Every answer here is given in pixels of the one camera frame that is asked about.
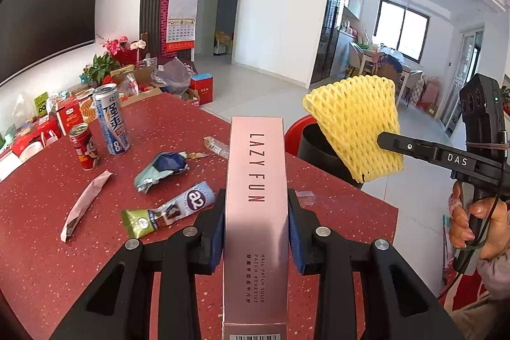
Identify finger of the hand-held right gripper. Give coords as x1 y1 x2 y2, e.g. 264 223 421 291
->
376 131 443 165

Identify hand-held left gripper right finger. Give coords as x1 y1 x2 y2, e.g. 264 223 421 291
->
287 189 465 340

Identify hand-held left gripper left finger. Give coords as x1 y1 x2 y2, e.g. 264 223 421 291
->
50 189 228 340

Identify small clear plastic box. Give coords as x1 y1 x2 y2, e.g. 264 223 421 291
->
295 189 317 207

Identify long pink cardboard box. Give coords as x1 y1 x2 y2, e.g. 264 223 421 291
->
221 116 288 340

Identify silver green milk pouch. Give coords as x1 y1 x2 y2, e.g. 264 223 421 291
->
120 181 216 239

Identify yellow foam fruit net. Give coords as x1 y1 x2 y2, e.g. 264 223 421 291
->
302 75 405 183

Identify black trash bin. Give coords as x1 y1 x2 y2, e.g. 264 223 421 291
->
297 123 365 189

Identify dark blue packet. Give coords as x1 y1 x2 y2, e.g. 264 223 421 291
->
133 151 190 194

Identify clear plastic wrapper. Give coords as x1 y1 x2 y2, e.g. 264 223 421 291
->
203 136 231 159

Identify pink paper wrapper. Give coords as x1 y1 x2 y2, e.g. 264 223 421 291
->
60 170 114 243

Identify person's right forearm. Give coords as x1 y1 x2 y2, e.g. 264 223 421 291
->
476 244 510 309

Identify person's right hand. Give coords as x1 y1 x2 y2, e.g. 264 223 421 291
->
448 181 510 261

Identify glass sliding door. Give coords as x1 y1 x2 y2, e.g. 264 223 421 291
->
442 29 485 137

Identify pink gift bags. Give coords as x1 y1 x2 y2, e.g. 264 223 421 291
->
414 73 441 118

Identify beige dining chair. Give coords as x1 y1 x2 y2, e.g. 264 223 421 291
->
346 42 365 76
406 70 424 105

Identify white dining table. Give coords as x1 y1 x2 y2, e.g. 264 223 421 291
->
370 49 411 94

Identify brown dining chair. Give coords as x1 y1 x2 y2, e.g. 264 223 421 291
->
378 53 401 83

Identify red plastic stool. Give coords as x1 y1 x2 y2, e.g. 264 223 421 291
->
284 115 319 157

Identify dark framed window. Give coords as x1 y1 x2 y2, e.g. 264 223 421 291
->
375 0 431 64

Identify dark glass cabinet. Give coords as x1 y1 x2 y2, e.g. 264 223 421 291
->
310 0 351 90

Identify red box with blue top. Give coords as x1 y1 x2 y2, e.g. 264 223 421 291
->
189 73 214 106

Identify tall white blue drink can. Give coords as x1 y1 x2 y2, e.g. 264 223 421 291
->
92 84 131 156

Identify small red drink can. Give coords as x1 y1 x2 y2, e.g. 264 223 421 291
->
69 123 100 170

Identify person's leg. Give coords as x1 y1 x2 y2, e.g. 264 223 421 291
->
444 294 506 327

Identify grey plastic bag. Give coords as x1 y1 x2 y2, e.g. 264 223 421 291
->
153 57 194 96

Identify brown cardboard box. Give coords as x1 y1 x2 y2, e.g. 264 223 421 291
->
112 63 160 98

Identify red biscuit box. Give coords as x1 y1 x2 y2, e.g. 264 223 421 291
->
56 99 96 135

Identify yellow bag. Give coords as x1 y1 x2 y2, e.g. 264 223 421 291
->
214 31 234 56

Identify red white gift box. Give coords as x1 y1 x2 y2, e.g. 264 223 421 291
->
12 121 60 161

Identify green leafy plant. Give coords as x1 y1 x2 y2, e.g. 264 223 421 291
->
80 53 120 83

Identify green label packet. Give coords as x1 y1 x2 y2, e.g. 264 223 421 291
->
34 92 50 115

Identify red paper-cut hanging strip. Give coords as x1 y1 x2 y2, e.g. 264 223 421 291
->
161 0 178 56

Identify clear bag on bench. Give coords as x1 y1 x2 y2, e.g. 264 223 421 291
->
12 93 34 121

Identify large black television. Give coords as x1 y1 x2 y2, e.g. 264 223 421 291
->
0 0 110 86

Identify red wall calendar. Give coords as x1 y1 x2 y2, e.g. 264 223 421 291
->
166 0 199 54

